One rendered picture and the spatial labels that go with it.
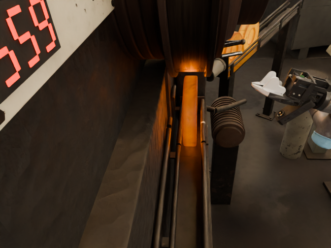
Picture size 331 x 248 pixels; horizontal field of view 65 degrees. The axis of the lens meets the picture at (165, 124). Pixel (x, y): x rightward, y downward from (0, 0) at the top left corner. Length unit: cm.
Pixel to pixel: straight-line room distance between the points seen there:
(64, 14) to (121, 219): 22
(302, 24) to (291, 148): 143
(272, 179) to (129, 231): 130
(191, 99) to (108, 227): 36
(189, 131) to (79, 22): 41
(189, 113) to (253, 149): 115
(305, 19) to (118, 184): 256
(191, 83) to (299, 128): 102
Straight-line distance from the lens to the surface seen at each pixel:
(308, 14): 278
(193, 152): 70
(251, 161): 164
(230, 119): 104
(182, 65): 45
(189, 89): 61
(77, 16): 26
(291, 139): 162
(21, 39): 18
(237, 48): 119
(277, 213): 144
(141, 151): 40
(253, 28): 129
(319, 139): 97
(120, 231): 32
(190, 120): 60
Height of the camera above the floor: 114
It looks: 38 degrees down
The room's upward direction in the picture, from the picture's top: 4 degrees counter-clockwise
